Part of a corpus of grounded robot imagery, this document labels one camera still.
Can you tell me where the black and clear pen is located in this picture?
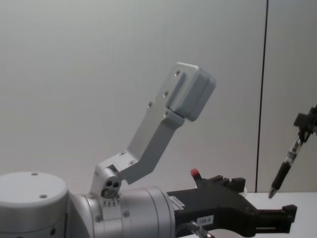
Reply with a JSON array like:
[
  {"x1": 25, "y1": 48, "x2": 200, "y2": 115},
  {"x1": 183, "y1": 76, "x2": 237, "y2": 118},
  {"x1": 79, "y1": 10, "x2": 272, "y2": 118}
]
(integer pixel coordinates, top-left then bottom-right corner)
[{"x1": 268, "y1": 133, "x2": 305, "y2": 199}]

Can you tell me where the thin cable with silver plug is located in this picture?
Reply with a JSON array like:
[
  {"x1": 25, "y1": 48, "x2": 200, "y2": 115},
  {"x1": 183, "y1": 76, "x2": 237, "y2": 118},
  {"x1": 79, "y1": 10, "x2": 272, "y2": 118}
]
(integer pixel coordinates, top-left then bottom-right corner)
[{"x1": 182, "y1": 220, "x2": 214, "y2": 238}]

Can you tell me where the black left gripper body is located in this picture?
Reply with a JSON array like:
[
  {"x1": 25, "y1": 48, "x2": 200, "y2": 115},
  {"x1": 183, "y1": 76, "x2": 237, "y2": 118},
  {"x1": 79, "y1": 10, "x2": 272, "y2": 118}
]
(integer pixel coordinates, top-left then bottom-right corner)
[{"x1": 166, "y1": 187, "x2": 259, "y2": 238}]

